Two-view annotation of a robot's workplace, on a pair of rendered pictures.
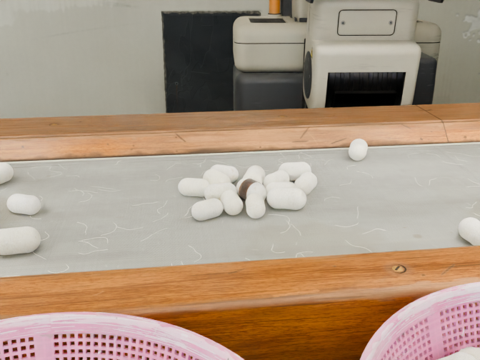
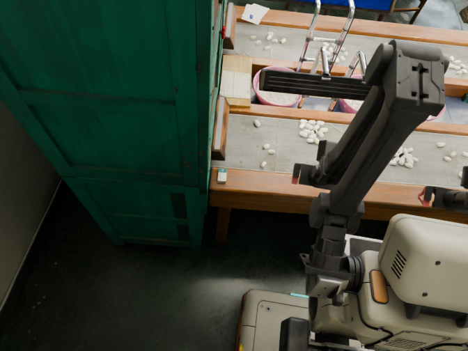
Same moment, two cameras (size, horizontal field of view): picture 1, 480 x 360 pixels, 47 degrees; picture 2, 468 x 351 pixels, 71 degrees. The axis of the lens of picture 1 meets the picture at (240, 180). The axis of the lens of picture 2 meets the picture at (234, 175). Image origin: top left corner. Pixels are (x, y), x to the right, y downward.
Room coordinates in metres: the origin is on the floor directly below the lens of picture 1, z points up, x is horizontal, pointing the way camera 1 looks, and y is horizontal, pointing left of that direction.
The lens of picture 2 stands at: (1.47, -0.72, 1.96)
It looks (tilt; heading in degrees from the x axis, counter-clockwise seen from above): 60 degrees down; 182
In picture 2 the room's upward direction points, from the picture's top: 9 degrees clockwise
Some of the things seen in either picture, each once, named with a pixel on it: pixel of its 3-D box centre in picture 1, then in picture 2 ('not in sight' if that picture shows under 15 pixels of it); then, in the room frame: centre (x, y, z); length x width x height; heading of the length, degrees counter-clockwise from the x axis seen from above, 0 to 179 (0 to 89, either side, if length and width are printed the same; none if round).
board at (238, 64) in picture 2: not in sight; (236, 80); (0.26, -0.84, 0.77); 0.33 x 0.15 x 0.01; 7
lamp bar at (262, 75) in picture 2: not in sight; (341, 84); (0.49, -0.42, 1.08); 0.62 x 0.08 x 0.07; 97
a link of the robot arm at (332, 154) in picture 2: not in sight; (361, 131); (0.98, -0.48, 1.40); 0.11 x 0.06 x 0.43; 92
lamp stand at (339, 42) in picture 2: not in sight; (318, 40); (0.01, -0.47, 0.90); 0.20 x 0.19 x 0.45; 97
